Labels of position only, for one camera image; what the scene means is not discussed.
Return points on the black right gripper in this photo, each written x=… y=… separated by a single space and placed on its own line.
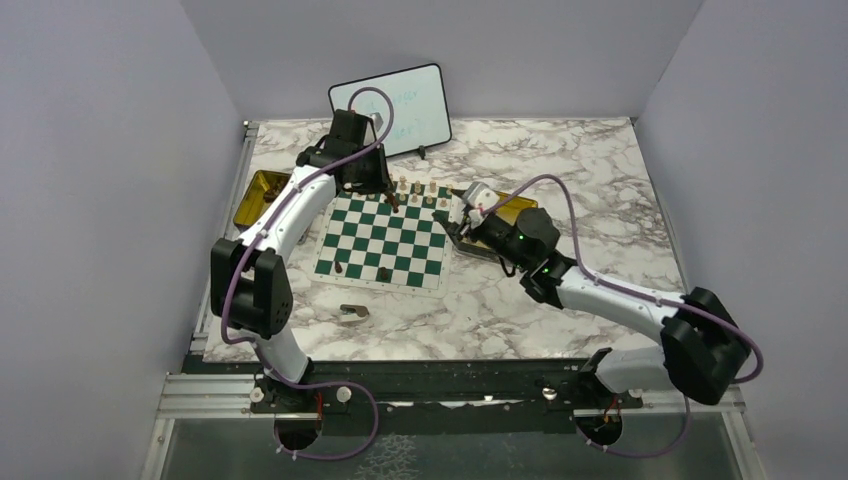
x=454 y=230

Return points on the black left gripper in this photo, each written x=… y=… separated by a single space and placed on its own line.
x=381 y=182

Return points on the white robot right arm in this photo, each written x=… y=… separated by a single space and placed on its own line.
x=698 y=348

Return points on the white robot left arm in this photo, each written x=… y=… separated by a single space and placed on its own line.
x=250 y=289

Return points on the light chess pieces row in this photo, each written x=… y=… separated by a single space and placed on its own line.
x=423 y=193

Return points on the green white chess board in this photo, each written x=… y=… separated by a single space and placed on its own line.
x=363 y=234

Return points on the dark pieces in tin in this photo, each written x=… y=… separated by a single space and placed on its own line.
x=270 y=195

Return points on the right gold tin box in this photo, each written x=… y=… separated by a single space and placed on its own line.
x=508 y=213

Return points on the gold tin box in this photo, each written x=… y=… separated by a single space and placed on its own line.
x=508 y=213
x=252 y=206

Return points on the small whiteboard on stand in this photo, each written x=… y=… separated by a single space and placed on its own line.
x=412 y=101

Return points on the left gold tin box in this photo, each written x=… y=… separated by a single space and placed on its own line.
x=252 y=206

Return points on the beige plastic clip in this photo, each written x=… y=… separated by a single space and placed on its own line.
x=353 y=313

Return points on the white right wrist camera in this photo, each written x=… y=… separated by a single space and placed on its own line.
x=479 y=200

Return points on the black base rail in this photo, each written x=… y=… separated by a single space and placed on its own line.
x=429 y=397

